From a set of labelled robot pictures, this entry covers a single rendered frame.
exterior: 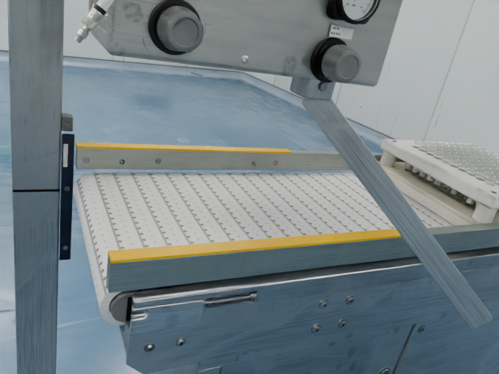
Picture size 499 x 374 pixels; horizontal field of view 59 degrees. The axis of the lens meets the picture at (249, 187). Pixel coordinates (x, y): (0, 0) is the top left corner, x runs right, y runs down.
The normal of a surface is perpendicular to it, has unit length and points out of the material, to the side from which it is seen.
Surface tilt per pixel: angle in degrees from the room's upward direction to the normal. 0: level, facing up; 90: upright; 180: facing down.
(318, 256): 90
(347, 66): 90
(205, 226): 0
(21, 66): 90
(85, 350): 0
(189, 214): 0
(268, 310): 90
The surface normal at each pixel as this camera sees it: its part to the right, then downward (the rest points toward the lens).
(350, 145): -0.13, 0.32
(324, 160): 0.42, 0.43
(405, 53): -0.82, 0.07
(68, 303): 0.18, -0.90
